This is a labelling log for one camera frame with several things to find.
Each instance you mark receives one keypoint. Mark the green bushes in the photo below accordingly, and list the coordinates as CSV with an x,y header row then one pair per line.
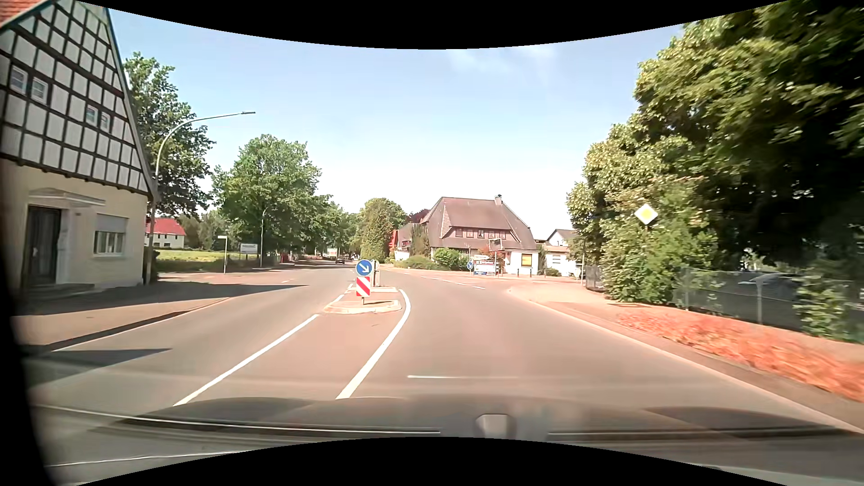
x,y
439,260

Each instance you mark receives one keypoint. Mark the brown-roofed house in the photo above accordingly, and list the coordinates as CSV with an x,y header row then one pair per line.
x,y
479,229

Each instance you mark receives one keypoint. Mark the conical green tree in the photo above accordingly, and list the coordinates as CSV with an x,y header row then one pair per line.
x,y
379,229

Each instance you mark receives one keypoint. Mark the white advertising board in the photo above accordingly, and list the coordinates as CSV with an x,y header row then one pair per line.
x,y
484,266

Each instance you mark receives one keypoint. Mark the blue arrow sign with striped board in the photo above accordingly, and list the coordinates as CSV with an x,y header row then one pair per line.
x,y
364,280

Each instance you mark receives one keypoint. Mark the kerbed traffic island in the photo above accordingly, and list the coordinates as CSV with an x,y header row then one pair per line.
x,y
364,305

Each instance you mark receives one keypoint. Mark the grey asphalt road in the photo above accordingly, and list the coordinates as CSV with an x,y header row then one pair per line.
x,y
486,337

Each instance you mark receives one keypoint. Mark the road markings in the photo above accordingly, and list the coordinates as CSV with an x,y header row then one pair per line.
x,y
378,352

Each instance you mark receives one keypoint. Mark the small white house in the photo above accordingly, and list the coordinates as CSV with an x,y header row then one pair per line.
x,y
561,253

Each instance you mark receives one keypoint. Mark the row of trees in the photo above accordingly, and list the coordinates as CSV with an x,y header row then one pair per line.
x,y
277,196

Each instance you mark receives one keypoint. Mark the car's own bonnet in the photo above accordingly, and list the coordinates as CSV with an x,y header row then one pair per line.
x,y
405,415

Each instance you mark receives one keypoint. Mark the white signboard on posts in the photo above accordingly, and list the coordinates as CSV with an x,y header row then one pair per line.
x,y
248,249

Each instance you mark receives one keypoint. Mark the yellow diamond road sign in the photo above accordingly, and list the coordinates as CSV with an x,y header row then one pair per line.
x,y
646,214

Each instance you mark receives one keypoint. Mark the grass field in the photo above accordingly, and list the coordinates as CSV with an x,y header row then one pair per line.
x,y
189,259

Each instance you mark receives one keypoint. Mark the white house with red roof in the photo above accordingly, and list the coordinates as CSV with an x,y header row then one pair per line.
x,y
165,233

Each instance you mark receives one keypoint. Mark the tall green tree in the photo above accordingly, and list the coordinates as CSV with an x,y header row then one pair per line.
x,y
169,135

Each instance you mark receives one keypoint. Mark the red paved pavement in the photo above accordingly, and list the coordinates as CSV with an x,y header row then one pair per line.
x,y
709,337

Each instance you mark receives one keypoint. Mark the dark mesh fence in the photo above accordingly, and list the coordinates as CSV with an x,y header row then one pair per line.
x,y
742,297

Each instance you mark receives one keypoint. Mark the large trees and bushes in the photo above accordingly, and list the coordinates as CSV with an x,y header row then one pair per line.
x,y
742,148

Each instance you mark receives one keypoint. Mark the pavement beside half-timbered building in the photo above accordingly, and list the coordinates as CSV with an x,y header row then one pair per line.
x,y
101,317

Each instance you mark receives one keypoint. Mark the half-timbered building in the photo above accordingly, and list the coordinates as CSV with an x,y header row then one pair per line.
x,y
67,155

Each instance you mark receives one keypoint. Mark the white marker post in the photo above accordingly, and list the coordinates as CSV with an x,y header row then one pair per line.
x,y
225,253

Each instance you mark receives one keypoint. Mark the curved street lamp post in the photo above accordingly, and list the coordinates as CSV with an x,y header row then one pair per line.
x,y
156,175

